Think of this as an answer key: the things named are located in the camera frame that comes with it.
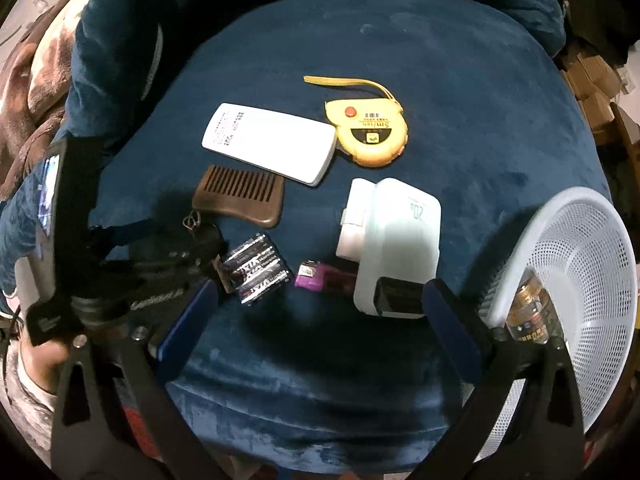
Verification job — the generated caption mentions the battery pack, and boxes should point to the battery pack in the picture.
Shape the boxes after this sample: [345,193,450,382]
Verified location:
[221,233,292,306]

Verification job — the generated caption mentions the key ring with fob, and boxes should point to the key ring with fob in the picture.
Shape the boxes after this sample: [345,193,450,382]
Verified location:
[182,210,224,261]

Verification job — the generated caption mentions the brown wooden comb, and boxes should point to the brown wooden comb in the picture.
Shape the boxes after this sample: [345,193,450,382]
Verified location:
[192,165,284,229]

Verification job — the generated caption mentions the purple lighter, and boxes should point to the purple lighter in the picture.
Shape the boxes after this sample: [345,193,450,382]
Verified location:
[294,260,356,295]

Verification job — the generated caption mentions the amber jar green label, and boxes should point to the amber jar green label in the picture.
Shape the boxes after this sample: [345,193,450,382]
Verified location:
[506,269,565,344]

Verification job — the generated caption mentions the white remote box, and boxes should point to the white remote box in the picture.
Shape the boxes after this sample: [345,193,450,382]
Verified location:
[202,103,336,186]

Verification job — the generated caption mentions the light blue white case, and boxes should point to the light blue white case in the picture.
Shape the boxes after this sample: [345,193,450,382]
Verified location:
[354,178,442,320]

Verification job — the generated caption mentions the yellow tape measure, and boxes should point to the yellow tape measure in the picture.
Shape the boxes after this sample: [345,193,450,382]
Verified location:
[303,75,409,168]

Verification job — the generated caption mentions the white power adapter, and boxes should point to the white power adapter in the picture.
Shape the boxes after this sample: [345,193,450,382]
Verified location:
[335,178,381,262]

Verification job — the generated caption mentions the person left hand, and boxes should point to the person left hand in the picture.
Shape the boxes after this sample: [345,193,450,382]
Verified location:
[20,330,70,394]

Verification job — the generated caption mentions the blue velvet cushion cover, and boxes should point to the blue velvet cushion cover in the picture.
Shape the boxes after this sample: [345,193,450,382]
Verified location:
[91,0,608,474]

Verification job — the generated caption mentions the blue velvet back cushion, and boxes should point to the blue velvet back cushion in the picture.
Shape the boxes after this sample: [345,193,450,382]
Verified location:
[63,0,604,298]

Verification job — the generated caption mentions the light blue mesh basket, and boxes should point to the light blue mesh basket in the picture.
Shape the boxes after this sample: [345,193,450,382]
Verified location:
[470,186,639,463]

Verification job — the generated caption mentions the brown plush blanket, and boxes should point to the brown plush blanket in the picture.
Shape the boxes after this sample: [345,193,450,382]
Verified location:
[1,0,89,200]

